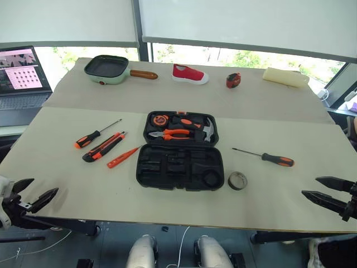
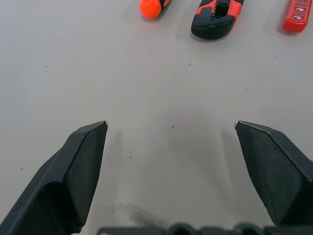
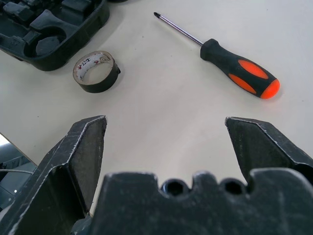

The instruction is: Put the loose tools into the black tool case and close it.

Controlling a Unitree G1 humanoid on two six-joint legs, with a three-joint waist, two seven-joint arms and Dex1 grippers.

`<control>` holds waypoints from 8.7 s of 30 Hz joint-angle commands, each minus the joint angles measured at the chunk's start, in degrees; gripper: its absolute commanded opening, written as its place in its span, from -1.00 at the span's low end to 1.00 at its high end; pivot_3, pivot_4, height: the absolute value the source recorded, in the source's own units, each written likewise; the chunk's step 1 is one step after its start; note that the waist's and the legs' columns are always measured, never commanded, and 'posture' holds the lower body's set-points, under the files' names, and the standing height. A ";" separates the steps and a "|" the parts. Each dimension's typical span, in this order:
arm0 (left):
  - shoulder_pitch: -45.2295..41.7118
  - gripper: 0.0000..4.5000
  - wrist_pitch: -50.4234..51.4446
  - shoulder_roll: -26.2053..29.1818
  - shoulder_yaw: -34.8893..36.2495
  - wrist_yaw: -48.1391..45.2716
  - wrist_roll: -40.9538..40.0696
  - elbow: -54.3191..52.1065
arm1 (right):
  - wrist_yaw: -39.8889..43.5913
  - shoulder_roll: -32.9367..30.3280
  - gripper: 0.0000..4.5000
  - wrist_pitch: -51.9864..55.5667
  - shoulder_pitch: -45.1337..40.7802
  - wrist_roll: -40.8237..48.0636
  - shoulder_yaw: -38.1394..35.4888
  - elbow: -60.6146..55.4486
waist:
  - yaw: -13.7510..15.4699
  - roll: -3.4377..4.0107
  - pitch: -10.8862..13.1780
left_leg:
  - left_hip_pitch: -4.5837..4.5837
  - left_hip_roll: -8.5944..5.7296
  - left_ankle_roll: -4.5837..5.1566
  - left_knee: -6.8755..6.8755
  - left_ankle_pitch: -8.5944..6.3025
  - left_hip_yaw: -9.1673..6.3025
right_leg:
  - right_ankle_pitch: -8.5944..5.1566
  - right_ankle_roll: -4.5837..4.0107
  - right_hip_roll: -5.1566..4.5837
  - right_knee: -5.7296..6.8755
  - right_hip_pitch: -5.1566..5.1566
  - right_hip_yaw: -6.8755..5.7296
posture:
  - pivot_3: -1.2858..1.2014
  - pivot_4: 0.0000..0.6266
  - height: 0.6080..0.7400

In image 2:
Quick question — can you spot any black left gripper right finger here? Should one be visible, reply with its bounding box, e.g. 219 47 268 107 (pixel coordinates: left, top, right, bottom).
234 120 313 228

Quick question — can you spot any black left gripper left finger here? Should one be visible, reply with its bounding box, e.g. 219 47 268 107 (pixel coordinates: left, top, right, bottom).
0 120 109 235

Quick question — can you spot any orange voltage tester pen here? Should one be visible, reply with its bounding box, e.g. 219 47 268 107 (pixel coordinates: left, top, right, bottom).
282 0 313 33

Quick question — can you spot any orange and black utility knife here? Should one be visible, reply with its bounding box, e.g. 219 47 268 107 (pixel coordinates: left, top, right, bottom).
191 0 245 40

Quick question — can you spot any orange and black screwdriver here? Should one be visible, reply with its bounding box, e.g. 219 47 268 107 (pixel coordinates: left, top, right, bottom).
139 0 172 19

